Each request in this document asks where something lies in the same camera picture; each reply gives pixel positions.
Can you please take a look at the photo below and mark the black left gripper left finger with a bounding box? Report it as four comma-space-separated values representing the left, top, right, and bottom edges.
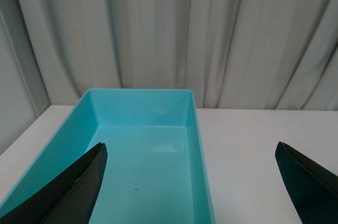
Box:
1, 143, 108, 223

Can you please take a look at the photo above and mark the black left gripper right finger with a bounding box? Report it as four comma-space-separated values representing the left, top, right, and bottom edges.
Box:
275, 142, 337, 223

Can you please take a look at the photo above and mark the turquoise plastic storage bin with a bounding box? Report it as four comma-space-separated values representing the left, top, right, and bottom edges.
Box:
1, 89, 215, 223

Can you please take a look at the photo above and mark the grey-white pleated curtain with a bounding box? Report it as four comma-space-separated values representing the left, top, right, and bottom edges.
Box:
1, 0, 337, 147

